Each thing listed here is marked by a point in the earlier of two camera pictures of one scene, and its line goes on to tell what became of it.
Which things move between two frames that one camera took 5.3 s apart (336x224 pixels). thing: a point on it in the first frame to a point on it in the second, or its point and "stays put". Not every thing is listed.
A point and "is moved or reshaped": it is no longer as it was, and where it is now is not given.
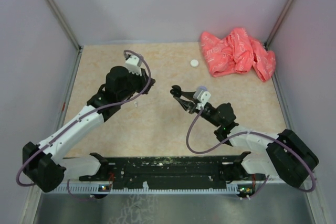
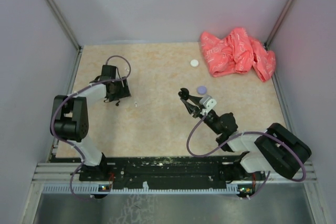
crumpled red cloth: [237, 53] stays put
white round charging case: [194, 63] stays put
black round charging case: [176, 91] is moved or reshaped
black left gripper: [143, 80] to [124, 91]
